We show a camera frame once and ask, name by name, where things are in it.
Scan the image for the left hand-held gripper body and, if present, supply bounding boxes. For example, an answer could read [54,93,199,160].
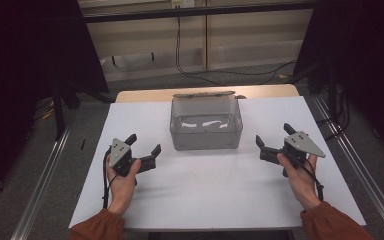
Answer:
[108,138,158,178]

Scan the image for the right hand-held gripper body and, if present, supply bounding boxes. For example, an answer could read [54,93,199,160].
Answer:
[259,131,327,168]

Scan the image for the grey transparent lidded box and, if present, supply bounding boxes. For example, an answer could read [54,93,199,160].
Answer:
[169,90,247,151]

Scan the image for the person's left hand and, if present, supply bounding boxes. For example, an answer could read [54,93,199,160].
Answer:
[105,156,143,215]

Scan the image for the person's right hand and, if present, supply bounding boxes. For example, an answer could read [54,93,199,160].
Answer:
[276,152,322,212]

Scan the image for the wooden table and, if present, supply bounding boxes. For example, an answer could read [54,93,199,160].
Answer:
[69,83,367,233]

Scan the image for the black metal stand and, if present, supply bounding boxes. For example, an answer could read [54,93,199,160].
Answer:
[326,64,340,125]

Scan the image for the long beige desk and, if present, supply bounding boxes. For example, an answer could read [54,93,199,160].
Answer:
[78,0,314,83]

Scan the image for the black curtain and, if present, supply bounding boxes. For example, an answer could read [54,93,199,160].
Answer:
[0,0,110,201]
[294,0,384,161]

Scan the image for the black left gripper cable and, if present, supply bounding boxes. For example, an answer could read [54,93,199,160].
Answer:
[101,149,118,210]

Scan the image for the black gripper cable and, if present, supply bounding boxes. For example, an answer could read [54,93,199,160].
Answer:
[299,159,325,202]
[101,149,118,210]

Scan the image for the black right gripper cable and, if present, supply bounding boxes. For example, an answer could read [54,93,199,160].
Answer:
[299,159,325,202]

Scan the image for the metal floor rail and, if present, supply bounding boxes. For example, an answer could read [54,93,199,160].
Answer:
[11,109,81,240]
[313,96,384,240]

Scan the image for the black power cable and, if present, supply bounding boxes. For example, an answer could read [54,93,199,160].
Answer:
[174,16,298,86]

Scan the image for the white wall socket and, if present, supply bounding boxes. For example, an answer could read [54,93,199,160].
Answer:
[170,0,195,9]

